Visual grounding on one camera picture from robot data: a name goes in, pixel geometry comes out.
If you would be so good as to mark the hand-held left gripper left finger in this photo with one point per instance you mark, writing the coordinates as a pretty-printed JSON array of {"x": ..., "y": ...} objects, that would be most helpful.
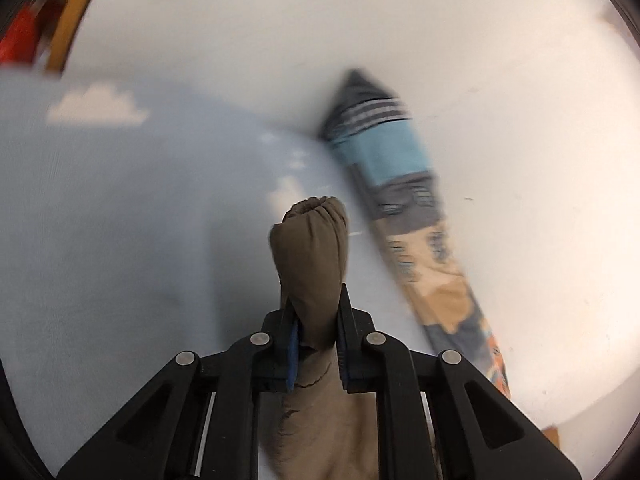
[{"x": 292, "y": 355}]

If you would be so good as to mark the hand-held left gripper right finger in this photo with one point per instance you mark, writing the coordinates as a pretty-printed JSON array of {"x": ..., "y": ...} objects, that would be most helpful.
[{"x": 350, "y": 352}]

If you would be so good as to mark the olive brown quilted blanket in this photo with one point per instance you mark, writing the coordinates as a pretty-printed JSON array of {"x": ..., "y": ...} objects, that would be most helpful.
[{"x": 312, "y": 260}]

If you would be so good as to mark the long patchwork pillow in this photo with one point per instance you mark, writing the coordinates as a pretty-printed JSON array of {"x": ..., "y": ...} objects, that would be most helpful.
[{"x": 395, "y": 155}]

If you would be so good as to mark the light blue cloud bed sheet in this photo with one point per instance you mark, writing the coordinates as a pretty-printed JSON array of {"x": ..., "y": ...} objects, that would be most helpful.
[{"x": 125, "y": 235}]

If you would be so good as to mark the red object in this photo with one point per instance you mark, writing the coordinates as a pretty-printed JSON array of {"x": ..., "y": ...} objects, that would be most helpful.
[{"x": 20, "y": 35}]

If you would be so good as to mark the wooden bed frame board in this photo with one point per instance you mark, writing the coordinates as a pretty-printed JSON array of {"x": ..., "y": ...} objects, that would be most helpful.
[{"x": 75, "y": 15}]

